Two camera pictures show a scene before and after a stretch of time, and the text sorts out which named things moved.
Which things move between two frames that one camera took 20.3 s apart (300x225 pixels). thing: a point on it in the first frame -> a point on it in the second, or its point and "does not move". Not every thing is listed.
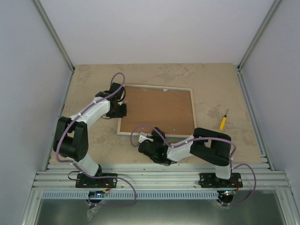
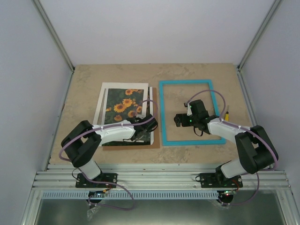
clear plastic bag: [91, 212] does not move
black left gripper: [123, 114] -> [145, 132]
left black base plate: [84, 181] does not move
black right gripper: [157, 135] -> [184, 123]
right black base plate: [211, 180] does not move
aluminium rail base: [255, 177] does not move
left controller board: [97, 193] does not move
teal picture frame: [171, 109] -> [221, 140]
